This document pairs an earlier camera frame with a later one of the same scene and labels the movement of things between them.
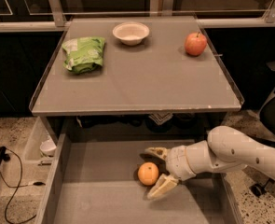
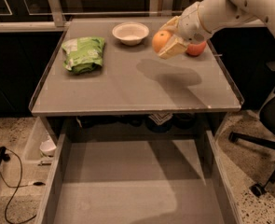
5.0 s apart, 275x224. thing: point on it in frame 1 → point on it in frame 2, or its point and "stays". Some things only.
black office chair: x=272 y=119 stays
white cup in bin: x=48 y=147 stays
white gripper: x=176 y=162 → x=189 y=24
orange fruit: x=148 y=174 → x=159 y=39
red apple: x=195 y=44 stays
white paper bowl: x=130 y=33 stays
